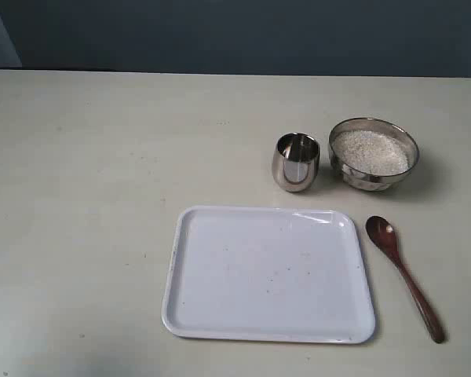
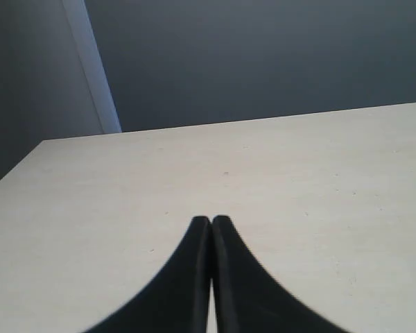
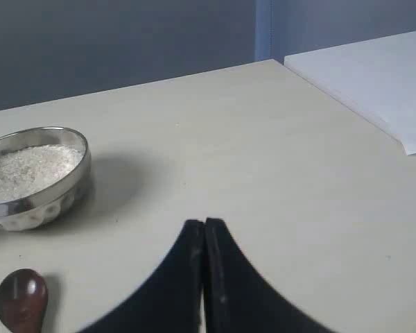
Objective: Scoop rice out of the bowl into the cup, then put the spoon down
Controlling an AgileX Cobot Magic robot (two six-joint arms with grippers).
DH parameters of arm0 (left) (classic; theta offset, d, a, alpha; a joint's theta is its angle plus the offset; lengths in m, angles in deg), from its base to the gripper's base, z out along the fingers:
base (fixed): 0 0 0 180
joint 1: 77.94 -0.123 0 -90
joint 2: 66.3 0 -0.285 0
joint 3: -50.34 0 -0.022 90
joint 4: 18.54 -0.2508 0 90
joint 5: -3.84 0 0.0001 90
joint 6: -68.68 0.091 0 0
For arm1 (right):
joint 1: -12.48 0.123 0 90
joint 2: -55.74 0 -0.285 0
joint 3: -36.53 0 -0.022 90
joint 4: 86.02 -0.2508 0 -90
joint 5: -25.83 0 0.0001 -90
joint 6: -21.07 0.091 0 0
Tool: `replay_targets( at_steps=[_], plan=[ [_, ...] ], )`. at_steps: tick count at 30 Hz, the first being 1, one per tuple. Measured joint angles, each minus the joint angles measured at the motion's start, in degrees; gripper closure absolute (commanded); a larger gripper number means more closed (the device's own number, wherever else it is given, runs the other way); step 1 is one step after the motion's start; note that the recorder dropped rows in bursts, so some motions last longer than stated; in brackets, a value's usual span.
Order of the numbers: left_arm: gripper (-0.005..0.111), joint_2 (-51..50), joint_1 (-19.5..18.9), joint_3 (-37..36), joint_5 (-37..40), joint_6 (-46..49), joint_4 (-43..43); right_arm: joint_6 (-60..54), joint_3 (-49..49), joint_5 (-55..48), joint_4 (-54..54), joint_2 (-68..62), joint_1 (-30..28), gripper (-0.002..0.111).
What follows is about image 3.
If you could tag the steel bowl with rice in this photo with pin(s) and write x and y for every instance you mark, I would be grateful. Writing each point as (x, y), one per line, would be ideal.
(44, 172)

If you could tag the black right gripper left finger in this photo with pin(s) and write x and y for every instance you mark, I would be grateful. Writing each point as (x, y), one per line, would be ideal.
(169, 300)

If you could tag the brown wooden spoon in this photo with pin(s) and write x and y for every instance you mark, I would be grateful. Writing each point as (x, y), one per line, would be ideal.
(24, 298)

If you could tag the white side table top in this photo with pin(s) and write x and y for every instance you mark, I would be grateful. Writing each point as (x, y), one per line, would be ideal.
(374, 78)

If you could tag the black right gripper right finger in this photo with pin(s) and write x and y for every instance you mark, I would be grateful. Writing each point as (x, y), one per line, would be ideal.
(236, 296)

